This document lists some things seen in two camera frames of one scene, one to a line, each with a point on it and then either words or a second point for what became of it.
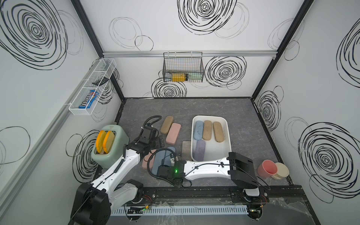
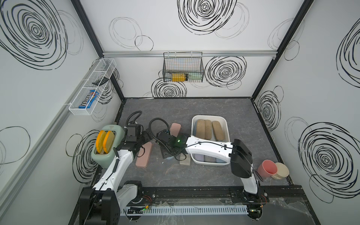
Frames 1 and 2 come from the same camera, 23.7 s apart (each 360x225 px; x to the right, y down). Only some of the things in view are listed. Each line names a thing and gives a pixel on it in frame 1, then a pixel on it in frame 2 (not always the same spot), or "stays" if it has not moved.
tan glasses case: x=219 y=133 stays
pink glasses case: x=173 y=133 stays
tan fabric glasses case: x=167 y=124 -> x=200 y=129
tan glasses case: x=207 y=130 stays
